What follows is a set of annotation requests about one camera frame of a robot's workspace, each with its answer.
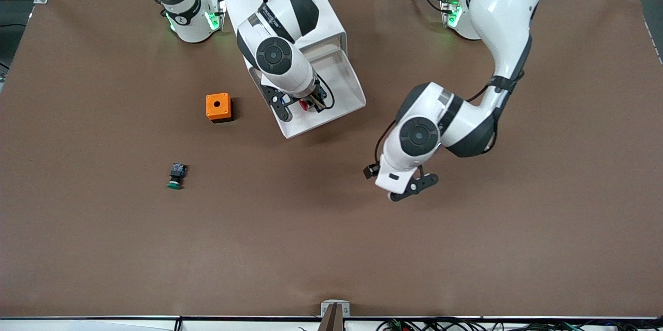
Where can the white plastic drawer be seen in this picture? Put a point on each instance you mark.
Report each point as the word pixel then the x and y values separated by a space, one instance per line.
pixel 336 113
pixel 331 47

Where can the orange box with hole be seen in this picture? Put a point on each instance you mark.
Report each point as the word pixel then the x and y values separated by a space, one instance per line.
pixel 211 100

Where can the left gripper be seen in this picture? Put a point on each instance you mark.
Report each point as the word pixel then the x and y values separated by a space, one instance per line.
pixel 368 171

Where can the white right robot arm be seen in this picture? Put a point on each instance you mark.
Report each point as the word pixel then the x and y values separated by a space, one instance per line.
pixel 295 69

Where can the red push button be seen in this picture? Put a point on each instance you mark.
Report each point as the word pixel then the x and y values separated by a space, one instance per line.
pixel 305 104

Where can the green push button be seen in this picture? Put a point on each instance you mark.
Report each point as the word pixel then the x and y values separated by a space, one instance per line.
pixel 176 183

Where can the brown post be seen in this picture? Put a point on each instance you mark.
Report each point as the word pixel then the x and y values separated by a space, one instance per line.
pixel 331 323

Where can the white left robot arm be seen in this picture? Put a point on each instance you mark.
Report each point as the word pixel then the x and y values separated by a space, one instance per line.
pixel 507 10

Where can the grey metal bracket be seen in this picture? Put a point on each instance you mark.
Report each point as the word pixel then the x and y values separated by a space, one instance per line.
pixel 324 309

